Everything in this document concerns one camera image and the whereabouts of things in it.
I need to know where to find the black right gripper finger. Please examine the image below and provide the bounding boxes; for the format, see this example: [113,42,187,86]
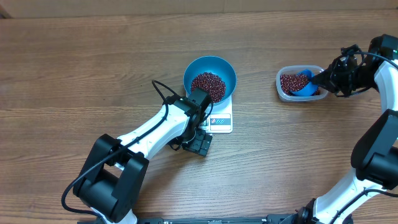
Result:
[312,76,335,93]
[312,68,333,82]

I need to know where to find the blue plastic measuring scoop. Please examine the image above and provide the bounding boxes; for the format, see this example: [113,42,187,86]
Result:
[289,69,318,96]

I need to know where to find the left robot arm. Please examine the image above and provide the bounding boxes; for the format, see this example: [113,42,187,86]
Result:
[72,90,212,223]

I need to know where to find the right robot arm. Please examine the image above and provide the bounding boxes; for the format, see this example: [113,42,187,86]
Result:
[283,34,397,224]

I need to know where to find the white digital kitchen scale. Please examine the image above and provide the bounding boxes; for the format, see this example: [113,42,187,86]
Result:
[199,96,233,134]

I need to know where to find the red beans in bowl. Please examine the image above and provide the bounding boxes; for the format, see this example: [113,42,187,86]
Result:
[190,72,226,103]

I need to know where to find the blue metal bowl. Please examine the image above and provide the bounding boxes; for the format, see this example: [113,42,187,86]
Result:
[183,55,237,104]

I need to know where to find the clear plastic container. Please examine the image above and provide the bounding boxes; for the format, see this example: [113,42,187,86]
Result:
[275,65,328,103]

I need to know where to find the red adzuki beans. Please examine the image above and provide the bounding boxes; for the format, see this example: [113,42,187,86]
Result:
[280,73,320,96]

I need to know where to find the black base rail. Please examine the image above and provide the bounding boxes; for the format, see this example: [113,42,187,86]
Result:
[137,214,289,224]

